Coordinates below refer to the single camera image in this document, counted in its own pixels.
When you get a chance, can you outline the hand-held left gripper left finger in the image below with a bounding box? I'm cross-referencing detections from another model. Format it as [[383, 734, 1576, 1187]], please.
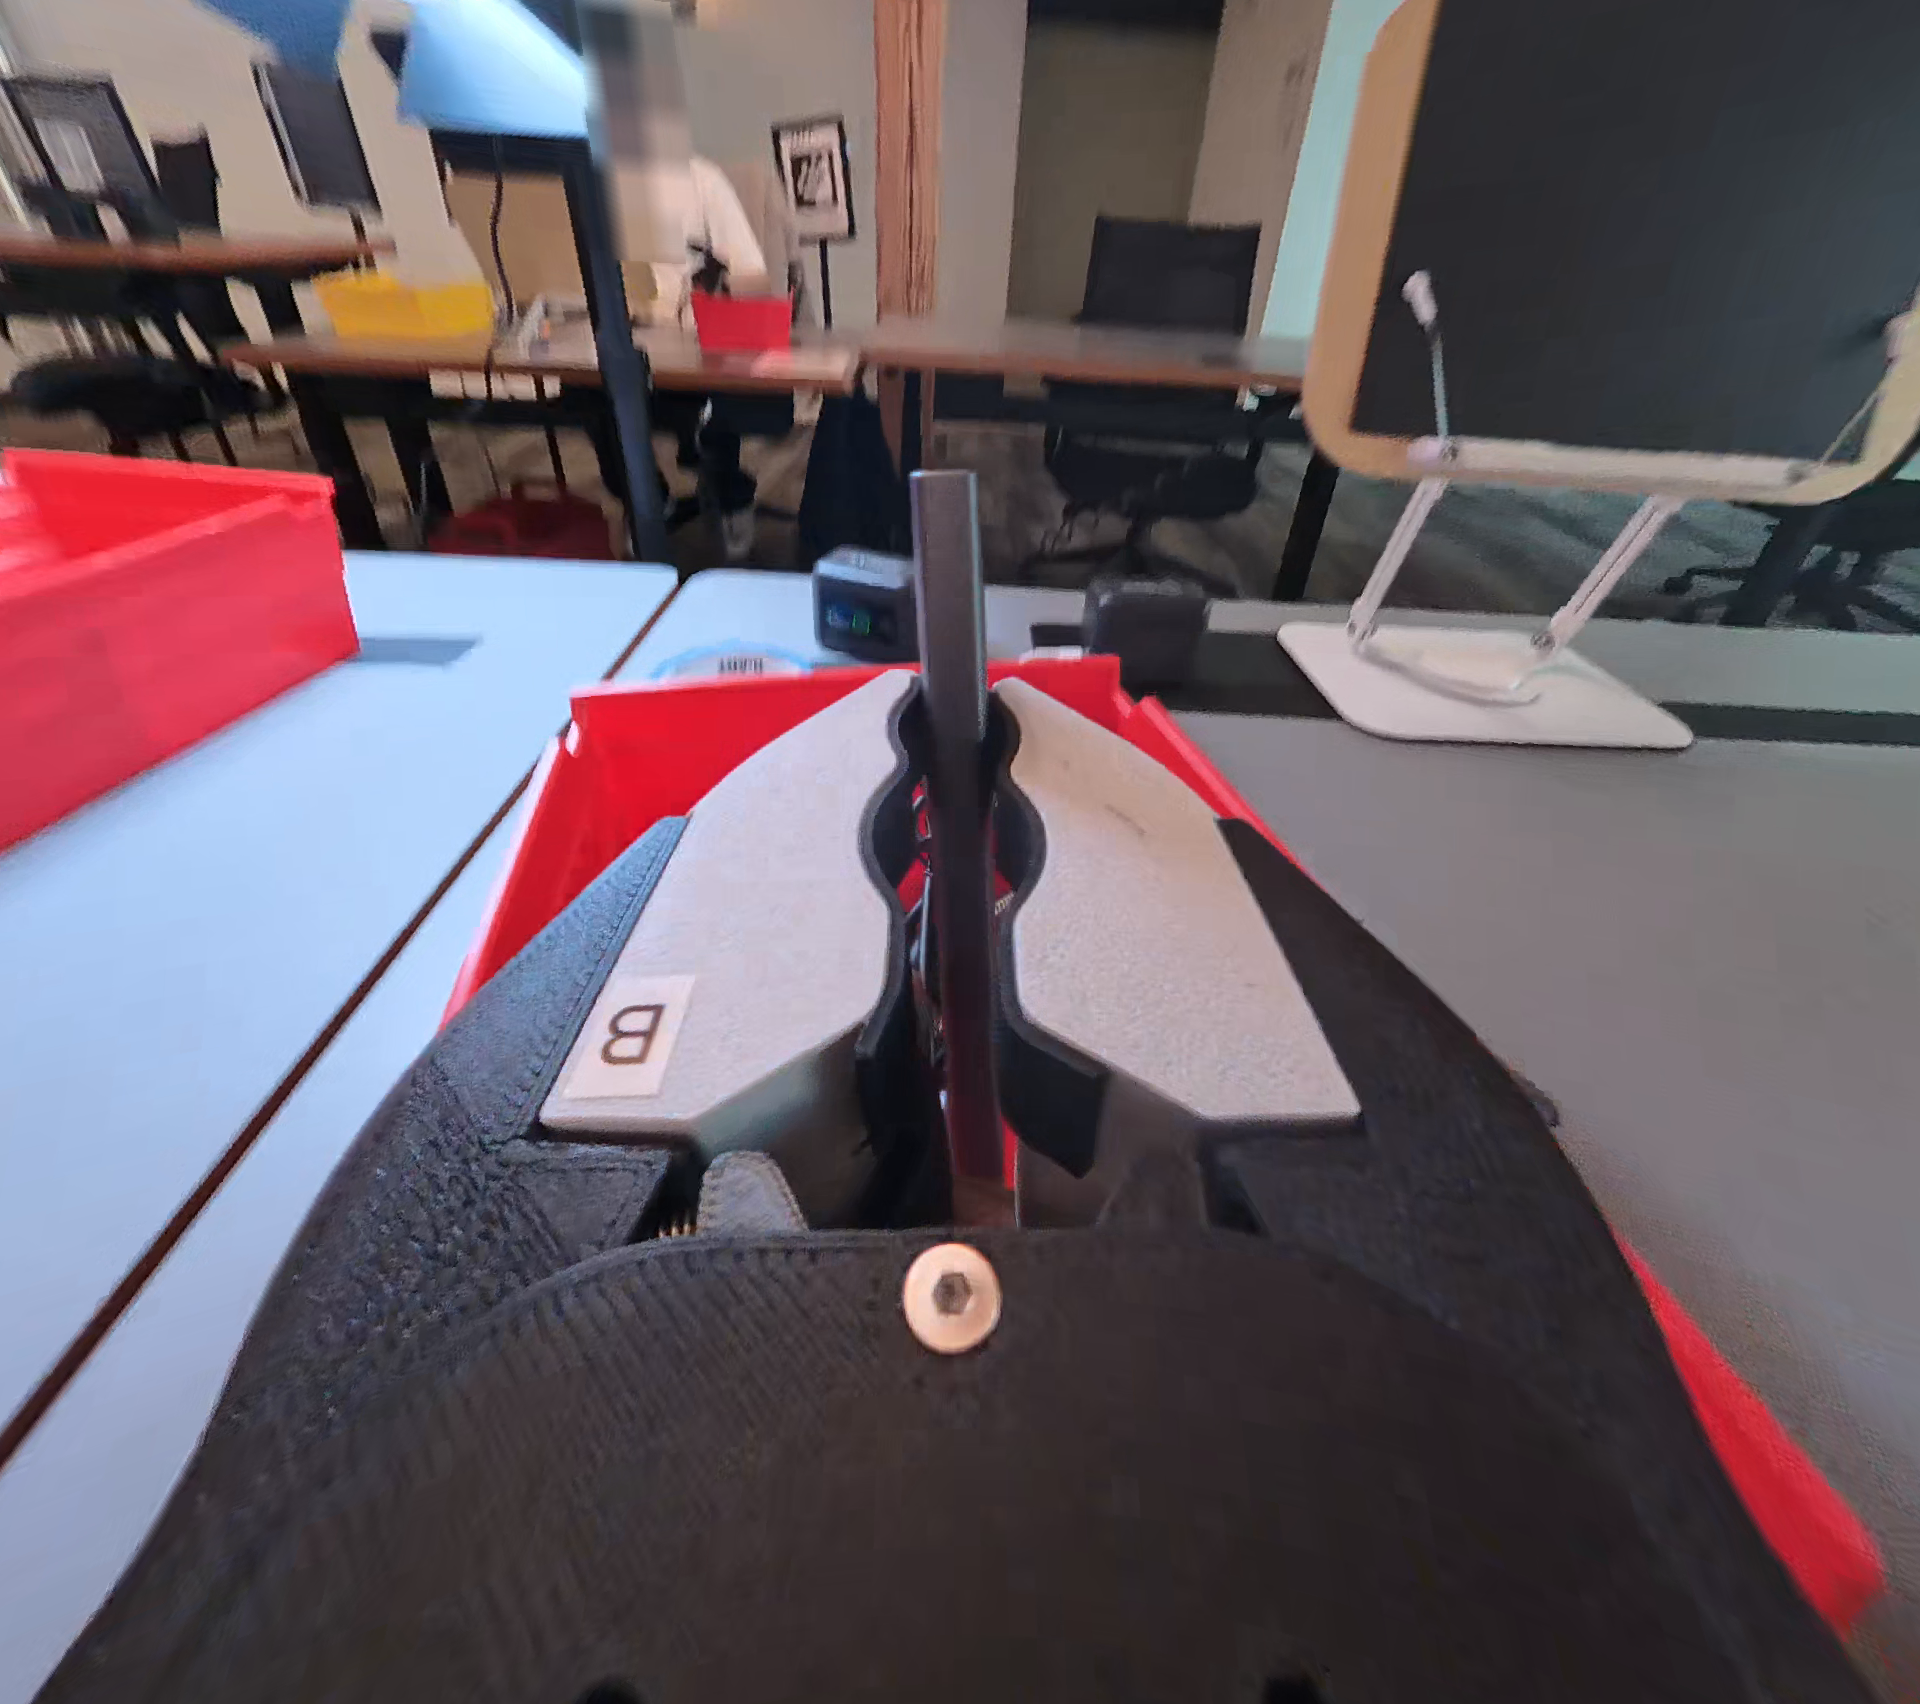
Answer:
[[537, 668, 925, 1235]]

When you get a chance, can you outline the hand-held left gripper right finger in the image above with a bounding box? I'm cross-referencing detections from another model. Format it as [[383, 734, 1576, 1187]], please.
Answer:
[[987, 678, 1363, 1178]]

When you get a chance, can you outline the red plastic bin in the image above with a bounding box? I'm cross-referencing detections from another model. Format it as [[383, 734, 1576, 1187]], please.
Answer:
[[691, 291, 798, 356], [443, 655, 1889, 1642], [0, 449, 363, 855]]

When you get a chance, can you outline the dark grey usb hub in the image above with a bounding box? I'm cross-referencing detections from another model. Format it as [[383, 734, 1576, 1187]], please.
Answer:
[[906, 470, 1027, 1231]]

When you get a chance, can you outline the dark grey charger block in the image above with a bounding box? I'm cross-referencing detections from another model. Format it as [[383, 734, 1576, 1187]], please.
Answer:
[[813, 547, 919, 665], [1083, 578, 1212, 691]]

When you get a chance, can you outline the white acrylic board stand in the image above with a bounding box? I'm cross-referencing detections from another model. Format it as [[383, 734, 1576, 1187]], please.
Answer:
[[1278, 271, 1920, 751]]

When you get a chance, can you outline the black light stand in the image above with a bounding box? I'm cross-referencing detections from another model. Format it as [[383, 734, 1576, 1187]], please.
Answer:
[[559, 133, 672, 566]]

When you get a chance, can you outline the black office chair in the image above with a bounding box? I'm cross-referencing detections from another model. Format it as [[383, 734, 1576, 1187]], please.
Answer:
[[1039, 216, 1274, 583]]

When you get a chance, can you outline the long wooden desk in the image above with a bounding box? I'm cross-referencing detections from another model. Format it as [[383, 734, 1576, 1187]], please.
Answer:
[[222, 317, 870, 566]]

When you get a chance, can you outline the yellow plastic bin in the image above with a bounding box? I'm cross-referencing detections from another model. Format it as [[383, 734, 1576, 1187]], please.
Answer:
[[313, 271, 501, 345]]

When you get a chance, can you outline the black white marker sign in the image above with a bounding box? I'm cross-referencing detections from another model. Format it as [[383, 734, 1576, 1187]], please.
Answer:
[[768, 114, 861, 247]]

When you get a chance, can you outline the black display board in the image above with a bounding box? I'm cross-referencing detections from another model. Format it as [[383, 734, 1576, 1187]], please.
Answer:
[[1303, 0, 1920, 511]]

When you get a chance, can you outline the wooden post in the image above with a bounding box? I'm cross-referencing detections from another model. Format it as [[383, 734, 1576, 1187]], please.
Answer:
[[872, 0, 951, 327]]

